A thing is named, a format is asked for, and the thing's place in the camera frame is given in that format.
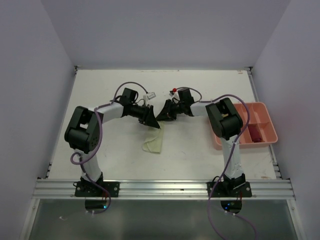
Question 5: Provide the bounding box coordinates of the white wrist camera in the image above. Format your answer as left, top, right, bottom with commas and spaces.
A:
145, 92, 156, 100
169, 88, 178, 97

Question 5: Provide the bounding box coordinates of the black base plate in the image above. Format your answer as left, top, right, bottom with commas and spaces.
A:
206, 173, 253, 198
73, 180, 120, 198

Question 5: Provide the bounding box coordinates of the aluminium mounting rail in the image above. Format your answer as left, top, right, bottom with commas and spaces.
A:
32, 179, 295, 200

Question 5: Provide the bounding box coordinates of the pink divided tray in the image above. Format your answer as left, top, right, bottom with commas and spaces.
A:
208, 101, 279, 151

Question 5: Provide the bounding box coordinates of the dark red rolled underwear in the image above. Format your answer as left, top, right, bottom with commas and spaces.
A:
249, 125, 262, 143

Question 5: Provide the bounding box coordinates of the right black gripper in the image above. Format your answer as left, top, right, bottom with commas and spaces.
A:
156, 98, 186, 121

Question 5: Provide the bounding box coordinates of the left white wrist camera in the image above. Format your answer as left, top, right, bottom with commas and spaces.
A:
145, 92, 156, 100

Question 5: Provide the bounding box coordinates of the pale green underwear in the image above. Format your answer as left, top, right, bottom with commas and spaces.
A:
142, 121, 165, 154

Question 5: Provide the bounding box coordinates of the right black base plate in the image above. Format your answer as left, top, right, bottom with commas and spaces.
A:
206, 173, 253, 198

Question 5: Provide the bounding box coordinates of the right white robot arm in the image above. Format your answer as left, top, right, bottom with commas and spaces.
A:
156, 87, 246, 197

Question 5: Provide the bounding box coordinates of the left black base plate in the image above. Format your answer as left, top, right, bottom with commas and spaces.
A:
73, 180, 120, 198

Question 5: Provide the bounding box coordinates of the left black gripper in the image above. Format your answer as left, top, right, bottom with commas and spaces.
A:
129, 103, 160, 129

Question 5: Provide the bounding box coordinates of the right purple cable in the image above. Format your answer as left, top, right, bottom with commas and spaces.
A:
174, 86, 258, 240

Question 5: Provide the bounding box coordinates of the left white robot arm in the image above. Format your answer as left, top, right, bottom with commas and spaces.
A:
64, 88, 160, 197

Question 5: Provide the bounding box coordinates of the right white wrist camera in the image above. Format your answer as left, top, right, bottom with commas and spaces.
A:
169, 88, 178, 97

